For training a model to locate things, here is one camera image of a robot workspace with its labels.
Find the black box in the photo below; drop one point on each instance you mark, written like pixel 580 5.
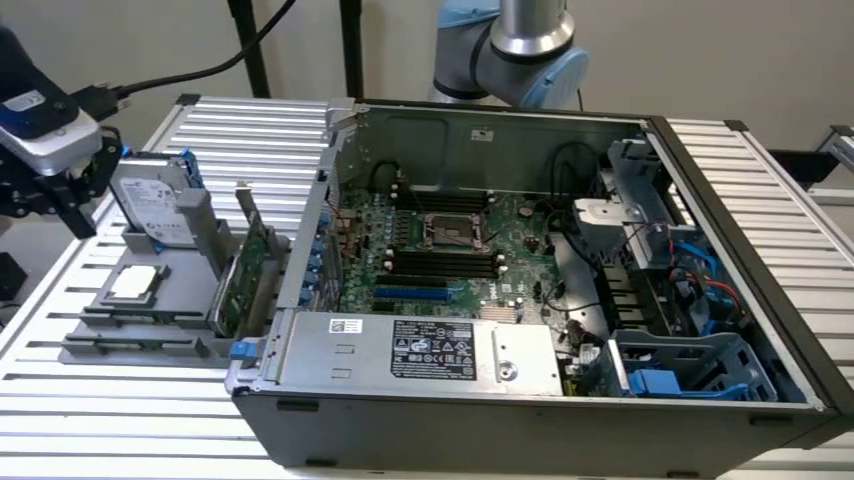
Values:
pixel 10 277

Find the blue expansion slot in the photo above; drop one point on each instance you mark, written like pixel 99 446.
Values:
pixel 410 293

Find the blue case latch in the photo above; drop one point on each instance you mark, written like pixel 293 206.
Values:
pixel 242 352

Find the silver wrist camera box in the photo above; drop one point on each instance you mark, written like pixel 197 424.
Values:
pixel 57 145

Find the short black expansion slot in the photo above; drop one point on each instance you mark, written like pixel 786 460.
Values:
pixel 383 306

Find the green motherboard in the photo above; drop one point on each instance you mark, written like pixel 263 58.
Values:
pixel 528 280

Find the hard disk with blue bracket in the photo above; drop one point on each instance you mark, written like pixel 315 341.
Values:
pixel 150 200

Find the silver chipset heatsink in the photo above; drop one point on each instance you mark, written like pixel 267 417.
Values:
pixel 501 314

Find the green graphics card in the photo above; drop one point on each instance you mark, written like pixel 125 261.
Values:
pixel 247 280

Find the long black expansion slot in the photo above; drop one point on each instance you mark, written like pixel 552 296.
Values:
pixel 410 280

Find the silver power supply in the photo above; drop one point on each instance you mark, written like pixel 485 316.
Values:
pixel 374 360

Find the grey parts rack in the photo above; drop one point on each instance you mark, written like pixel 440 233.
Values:
pixel 181 280

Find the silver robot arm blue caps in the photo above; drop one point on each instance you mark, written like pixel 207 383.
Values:
pixel 528 30

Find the black stand pole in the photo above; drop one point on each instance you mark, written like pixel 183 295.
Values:
pixel 351 45
pixel 249 45

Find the black open PC case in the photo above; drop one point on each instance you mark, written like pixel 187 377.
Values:
pixel 508 430

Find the blue plastic disk bay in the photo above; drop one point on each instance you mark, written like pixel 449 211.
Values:
pixel 708 350

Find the aluminium side table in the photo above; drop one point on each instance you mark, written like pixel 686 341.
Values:
pixel 834 150

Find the CPU socket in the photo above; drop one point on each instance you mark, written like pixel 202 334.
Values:
pixel 449 228

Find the silver CPU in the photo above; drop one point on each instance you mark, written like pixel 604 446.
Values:
pixel 137 282

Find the green RAM stick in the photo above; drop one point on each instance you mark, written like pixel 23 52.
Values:
pixel 143 315
pixel 134 343

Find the grey metal disk bay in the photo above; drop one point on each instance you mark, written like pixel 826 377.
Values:
pixel 641 200

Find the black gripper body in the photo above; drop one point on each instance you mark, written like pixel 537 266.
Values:
pixel 101 160

